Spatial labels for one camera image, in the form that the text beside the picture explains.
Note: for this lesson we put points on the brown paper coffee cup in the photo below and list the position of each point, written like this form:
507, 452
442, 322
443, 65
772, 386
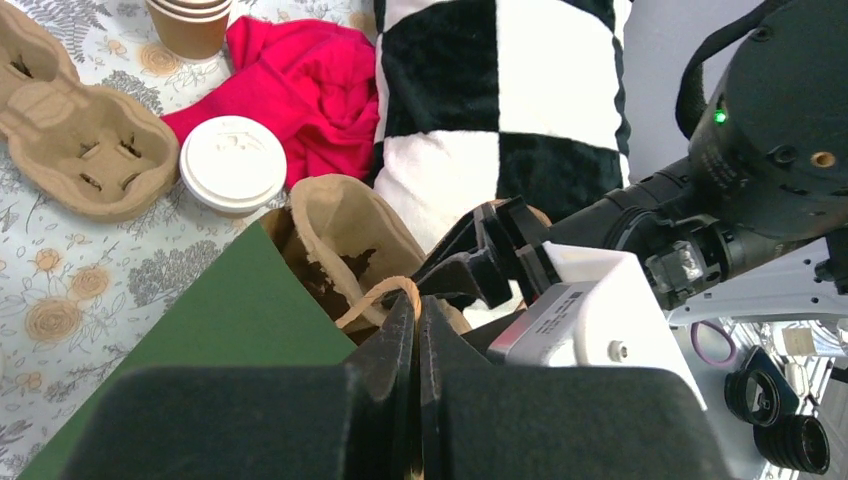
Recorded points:
233, 165

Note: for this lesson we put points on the black white checkered blanket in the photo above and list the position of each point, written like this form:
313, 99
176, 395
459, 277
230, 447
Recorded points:
491, 99

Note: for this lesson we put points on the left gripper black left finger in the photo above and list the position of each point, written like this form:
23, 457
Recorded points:
384, 440

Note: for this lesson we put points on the red cloth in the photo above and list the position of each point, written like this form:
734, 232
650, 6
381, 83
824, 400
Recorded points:
312, 83

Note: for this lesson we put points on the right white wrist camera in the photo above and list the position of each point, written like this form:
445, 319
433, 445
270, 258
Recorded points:
602, 312

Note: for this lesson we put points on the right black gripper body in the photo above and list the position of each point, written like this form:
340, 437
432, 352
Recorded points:
490, 247

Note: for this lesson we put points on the stack of brown paper cups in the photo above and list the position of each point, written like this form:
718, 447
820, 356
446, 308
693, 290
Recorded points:
192, 33

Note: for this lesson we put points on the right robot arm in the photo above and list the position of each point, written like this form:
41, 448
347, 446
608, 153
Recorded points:
763, 104

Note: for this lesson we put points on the brown cardboard cup carrier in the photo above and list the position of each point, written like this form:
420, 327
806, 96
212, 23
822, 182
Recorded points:
95, 150

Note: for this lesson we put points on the green brown paper bag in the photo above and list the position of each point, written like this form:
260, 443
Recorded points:
247, 308

